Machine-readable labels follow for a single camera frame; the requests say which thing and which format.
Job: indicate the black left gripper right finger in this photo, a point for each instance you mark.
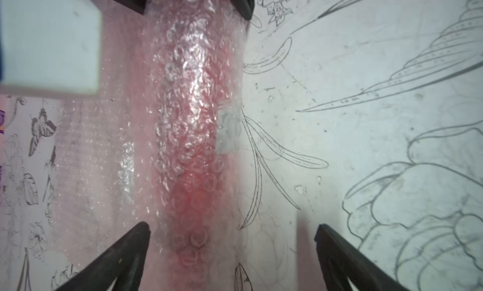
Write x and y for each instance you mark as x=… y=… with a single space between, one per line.
x=343 y=266

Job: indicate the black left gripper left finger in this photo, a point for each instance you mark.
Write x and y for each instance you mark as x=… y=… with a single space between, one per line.
x=120 y=267

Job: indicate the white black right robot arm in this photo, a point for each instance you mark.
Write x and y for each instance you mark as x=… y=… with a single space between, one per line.
x=76 y=48

